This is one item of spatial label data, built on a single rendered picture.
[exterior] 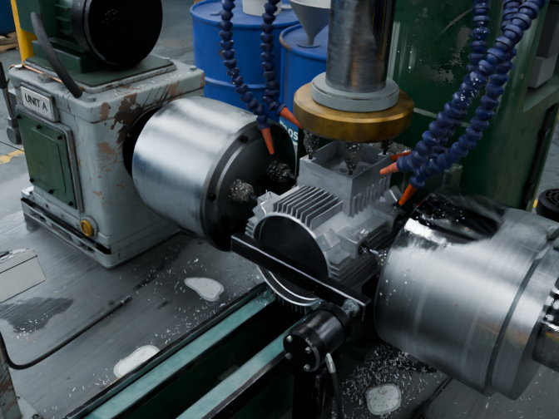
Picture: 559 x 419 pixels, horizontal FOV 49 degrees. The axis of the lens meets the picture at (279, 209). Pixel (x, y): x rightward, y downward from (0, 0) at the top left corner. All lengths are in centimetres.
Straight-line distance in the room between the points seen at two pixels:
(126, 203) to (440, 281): 70
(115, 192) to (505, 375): 78
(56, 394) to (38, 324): 18
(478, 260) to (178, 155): 52
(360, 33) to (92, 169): 59
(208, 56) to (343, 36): 212
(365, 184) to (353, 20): 25
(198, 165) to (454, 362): 49
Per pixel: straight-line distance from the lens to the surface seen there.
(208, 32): 292
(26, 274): 90
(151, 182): 108
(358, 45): 87
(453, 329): 79
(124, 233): 129
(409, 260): 80
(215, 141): 101
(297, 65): 249
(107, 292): 126
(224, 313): 98
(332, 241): 87
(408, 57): 110
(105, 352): 113
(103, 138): 117
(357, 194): 94
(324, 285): 88
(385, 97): 89
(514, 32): 73
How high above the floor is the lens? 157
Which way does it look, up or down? 31 degrees down
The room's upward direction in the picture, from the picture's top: 2 degrees clockwise
